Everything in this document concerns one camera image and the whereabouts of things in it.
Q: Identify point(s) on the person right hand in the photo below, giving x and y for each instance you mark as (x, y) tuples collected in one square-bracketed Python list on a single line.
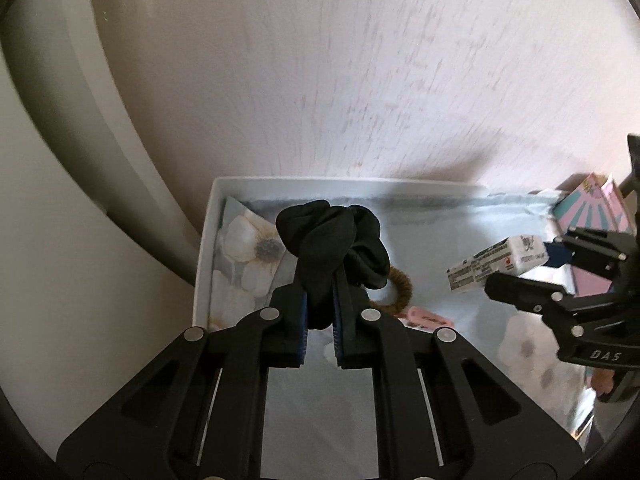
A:
[(602, 381)]

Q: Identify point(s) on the black scrunchie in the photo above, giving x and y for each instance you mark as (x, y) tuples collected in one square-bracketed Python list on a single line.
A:
[(329, 240)]

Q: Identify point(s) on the floral blue table mat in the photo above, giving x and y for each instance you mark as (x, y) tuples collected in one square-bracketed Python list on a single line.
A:
[(319, 418)]

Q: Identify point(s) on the pink cardboard box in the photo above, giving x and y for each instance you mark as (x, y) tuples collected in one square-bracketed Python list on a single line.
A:
[(596, 203)]

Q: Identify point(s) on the white tray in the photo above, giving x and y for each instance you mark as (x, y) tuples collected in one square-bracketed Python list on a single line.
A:
[(427, 226)]

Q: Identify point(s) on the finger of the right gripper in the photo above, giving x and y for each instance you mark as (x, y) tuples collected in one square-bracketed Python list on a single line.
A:
[(610, 255), (544, 299)]

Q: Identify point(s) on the small white printed carton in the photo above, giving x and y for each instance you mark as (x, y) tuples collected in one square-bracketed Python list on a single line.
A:
[(514, 255)]

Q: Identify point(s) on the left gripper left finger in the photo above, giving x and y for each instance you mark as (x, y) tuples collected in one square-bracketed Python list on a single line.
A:
[(197, 410)]

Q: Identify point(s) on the pink hair clip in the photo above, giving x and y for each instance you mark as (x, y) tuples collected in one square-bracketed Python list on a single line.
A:
[(421, 319)]

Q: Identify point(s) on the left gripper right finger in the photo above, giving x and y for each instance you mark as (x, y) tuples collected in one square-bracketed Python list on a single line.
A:
[(442, 410)]

